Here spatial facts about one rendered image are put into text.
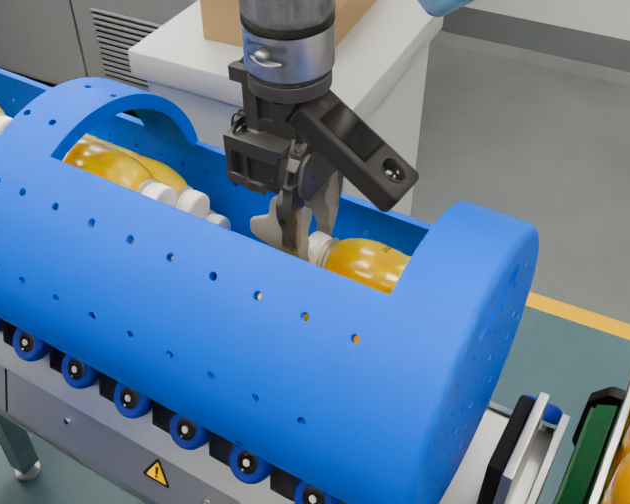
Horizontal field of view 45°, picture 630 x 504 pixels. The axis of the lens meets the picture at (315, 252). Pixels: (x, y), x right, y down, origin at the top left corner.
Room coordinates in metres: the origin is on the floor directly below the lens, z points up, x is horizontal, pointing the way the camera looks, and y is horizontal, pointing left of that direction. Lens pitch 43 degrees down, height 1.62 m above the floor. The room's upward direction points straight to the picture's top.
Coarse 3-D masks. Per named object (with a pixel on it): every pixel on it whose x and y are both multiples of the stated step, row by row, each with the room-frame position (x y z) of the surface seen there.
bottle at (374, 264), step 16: (336, 240) 0.55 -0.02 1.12; (352, 240) 0.54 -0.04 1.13; (368, 240) 0.54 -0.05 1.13; (320, 256) 0.53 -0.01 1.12; (336, 256) 0.52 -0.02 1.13; (352, 256) 0.52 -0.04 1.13; (368, 256) 0.51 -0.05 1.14; (384, 256) 0.51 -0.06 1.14; (400, 256) 0.52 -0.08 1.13; (336, 272) 0.51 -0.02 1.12; (352, 272) 0.50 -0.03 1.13; (368, 272) 0.50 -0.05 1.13; (384, 272) 0.50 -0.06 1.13; (400, 272) 0.49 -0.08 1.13; (384, 288) 0.48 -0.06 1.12
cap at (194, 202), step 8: (184, 192) 0.63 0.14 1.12; (192, 192) 0.63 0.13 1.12; (200, 192) 0.64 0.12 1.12; (184, 200) 0.62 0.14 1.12; (192, 200) 0.62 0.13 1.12; (200, 200) 0.63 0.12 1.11; (208, 200) 0.64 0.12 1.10; (184, 208) 0.61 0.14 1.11; (192, 208) 0.61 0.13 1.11; (200, 208) 0.62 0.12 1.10; (208, 208) 0.64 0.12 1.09; (200, 216) 0.62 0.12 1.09
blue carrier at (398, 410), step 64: (64, 128) 0.58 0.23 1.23; (128, 128) 0.78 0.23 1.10; (192, 128) 0.72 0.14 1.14; (0, 192) 0.54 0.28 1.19; (64, 192) 0.52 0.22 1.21; (128, 192) 0.51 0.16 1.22; (0, 256) 0.50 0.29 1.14; (64, 256) 0.48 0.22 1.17; (128, 256) 0.46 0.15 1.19; (192, 256) 0.44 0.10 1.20; (256, 256) 0.43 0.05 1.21; (448, 256) 0.41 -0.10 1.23; (512, 256) 0.42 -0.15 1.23; (64, 320) 0.46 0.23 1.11; (128, 320) 0.43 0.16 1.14; (192, 320) 0.41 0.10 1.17; (256, 320) 0.39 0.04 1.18; (320, 320) 0.38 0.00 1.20; (384, 320) 0.37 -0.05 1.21; (448, 320) 0.36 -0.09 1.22; (512, 320) 0.47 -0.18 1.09; (128, 384) 0.43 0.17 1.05; (192, 384) 0.38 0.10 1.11; (256, 384) 0.36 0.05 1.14; (320, 384) 0.34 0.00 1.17; (384, 384) 0.33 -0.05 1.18; (448, 384) 0.32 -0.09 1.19; (256, 448) 0.35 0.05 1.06; (320, 448) 0.32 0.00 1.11; (384, 448) 0.30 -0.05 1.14; (448, 448) 0.35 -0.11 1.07
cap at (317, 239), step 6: (312, 234) 0.56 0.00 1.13; (318, 234) 0.56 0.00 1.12; (324, 234) 0.56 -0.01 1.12; (312, 240) 0.55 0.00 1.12; (318, 240) 0.55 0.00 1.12; (324, 240) 0.55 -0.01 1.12; (312, 246) 0.54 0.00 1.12; (318, 246) 0.54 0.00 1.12; (312, 252) 0.54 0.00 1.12; (318, 252) 0.54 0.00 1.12; (312, 258) 0.54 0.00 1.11
